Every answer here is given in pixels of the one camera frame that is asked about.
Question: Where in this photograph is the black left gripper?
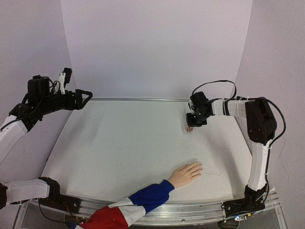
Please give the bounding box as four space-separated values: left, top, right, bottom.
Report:
39 88 93 115

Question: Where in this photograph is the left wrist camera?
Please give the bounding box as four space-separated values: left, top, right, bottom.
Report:
58 67 72 94

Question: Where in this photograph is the mannequin hand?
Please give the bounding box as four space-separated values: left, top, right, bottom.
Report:
168 162 203 188

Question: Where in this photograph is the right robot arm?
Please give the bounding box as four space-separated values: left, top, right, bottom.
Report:
186 92 277 216

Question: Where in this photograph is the red nail polish bottle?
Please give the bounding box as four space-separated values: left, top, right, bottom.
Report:
186 126 193 133

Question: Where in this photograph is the red white blue sleeve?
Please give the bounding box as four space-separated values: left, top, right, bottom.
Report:
70 180 174 229

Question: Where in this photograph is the aluminium front rail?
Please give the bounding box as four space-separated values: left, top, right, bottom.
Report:
23 188 282 226

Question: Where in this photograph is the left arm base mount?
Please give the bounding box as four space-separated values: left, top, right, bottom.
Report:
39 177 81 213

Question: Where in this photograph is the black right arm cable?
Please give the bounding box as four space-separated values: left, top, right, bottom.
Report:
192 79 286 153

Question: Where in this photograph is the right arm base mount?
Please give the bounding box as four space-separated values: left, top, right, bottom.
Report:
221 184 269 218

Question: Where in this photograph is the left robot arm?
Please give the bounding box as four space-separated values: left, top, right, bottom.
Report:
0 68 93 208

